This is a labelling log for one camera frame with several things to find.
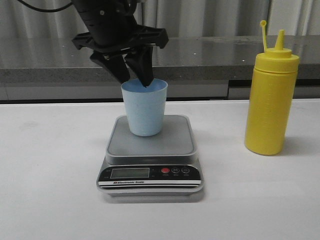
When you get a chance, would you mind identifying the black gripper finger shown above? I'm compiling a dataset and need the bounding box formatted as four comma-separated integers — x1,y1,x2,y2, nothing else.
90,51,130,84
124,46,154,87

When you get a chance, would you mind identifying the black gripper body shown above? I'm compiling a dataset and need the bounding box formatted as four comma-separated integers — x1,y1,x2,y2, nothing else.
71,0,168,54

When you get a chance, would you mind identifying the light blue plastic cup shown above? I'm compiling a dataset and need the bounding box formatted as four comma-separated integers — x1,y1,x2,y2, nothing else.
121,78,168,137

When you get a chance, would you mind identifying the yellow squeeze bottle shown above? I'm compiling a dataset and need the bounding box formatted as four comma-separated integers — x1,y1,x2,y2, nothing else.
244,20,300,156

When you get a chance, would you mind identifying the silver electronic kitchen scale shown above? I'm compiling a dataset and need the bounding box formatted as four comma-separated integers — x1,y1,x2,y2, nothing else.
96,115,204,197

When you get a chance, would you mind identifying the grey curtain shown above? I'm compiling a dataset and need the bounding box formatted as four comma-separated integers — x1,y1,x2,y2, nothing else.
0,0,272,40

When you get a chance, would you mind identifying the grey stone counter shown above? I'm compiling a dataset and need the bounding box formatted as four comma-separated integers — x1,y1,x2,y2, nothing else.
0,34,320,101

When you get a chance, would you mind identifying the black cable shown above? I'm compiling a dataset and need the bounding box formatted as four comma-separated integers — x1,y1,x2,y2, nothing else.
18,0,74,12

